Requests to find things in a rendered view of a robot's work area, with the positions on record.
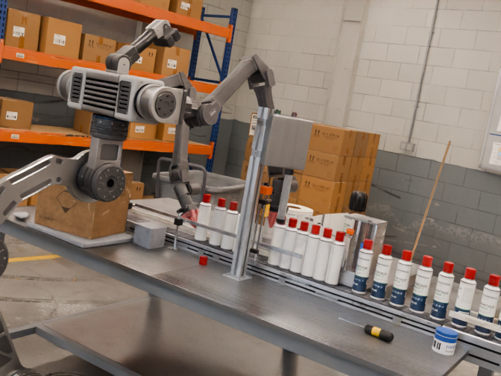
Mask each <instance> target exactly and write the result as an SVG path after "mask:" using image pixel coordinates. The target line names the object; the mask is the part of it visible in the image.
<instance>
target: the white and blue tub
mask: <svg viewBox="0 0 501 376"><path fill-rule="evenodd" d="M458 334H459V333H458V332H457V331H455V330H453V329H451V328H446V327H437V328H436V329H435V335H434V339H433V344H432V350H433V351H435V352H437V353H439V354H443V355H447V356H451V355H454V351H455V348H456V342H457V339H458Z"/></svg>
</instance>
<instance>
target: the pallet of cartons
mask: <svg viewBox="0 0 501 376"><path fill-rule="evenodd" d="M257 118H258V117H257V113H252V114H251V118H250V127H249V131H248V136H249V137H248V141H247V144H246V148H245V160H243V165H242V173H241V177H240V179H241V180H245V181H246V178H247V173H248V165H249V160H250V156H251V152H252V143H253V135H254V130H255V126H256V121H257ZM379 139H380V134H374V133H370V132H365V131H358V130H353V129H349V128H342V127H337V126H333V125H325V124H321V123H316V122H313V124H312V132H311V136H310V141H309V148H308V152H307V156H306V164H305V169H304V170H298V169H294V174H293V176H295V177H296V181H297V182H298V189H297V191H296V192H290V193H289V200H288V204H296V205H300V206H304V207H308V208H310V209H312V210H313V214H312V216H318V215H322V214H332V213H349V212H350V209H349V203H350V196H351V193H352V192H353V191H362V192H365V193H367V195H368V196H369V192H370V188H371V181H372V177H373V173H374V166H375V162H376V154H377V150H378V146H379ZM273 179H274V178H269V177H268V167H267V166H265V167H264V171H263V176H262V183H265V182H266V183H269V184H270V187H271V185H272V181H273ZM261 185H262V184H261Z"/></svg>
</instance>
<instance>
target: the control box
mask: <svg viewBox="0 0 501 376"><path fill-rule="evenodd" d="M312 124H313V121H309V120H305V119H296V118H292V117H287V116H278V115H274V114H268V121H267V125H266V131H265V139H264V143H263V148H262V155H261V160H260V163H261V164H262V165H265V166H275V167H281V168H287V169H298V170H304V169H305V164H306V156H307V152H308V148H309V141H310V136H311V132H312Z"/></svg>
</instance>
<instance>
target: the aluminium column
mask: <svg viewBox="0 0 501 376"><path fill-rule="evenodd" d="M268 114H274V108H273V107H266V106H261V105H259V108H258V113H257V117H258V118H261V119H268ZM265 131H266V126H264V125H256V126H255V130H254V135H253V143H252V149H255V150H259V151H262V148H263V143H264V139H265ZM260 160H261V157H254V156H250V160H249V165H248V173H247V178H246V183H245V191H244V195H243V200H242V208H241V213H240V218H239V226H238V230H237V235H236V244H235V248H234V253H233V261H232V266H231V270H230V275H231V276H233V277H236V278H243V277H245V274H246V269H247V265H248V257H249V252H250V248H251V240H252V236H253V227H254V222H255V218H256V210H257V205H258V201H259V193H260V188H261V184H262V176H263V171H264V167H265V165H262V164H261V163H260Z"/></svg>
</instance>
